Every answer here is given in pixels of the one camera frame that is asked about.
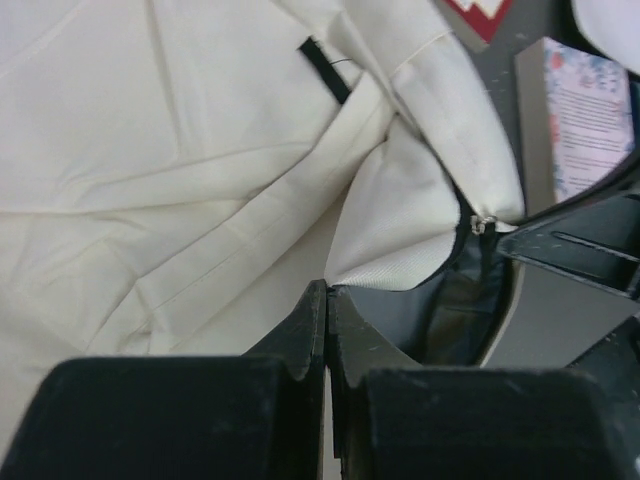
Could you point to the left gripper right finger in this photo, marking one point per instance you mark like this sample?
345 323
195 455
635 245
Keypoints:
394 418

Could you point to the white square notebook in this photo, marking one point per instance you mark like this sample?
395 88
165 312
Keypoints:
611 26

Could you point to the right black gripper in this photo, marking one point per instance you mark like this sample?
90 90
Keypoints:
576 274

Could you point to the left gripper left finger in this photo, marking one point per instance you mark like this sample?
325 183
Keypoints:
254 416

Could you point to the floral pink white book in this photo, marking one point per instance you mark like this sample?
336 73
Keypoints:
576 124

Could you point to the cream canvas student backpack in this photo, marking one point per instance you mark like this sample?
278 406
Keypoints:
174 173

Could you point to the red cover book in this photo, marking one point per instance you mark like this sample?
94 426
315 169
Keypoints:
475 22

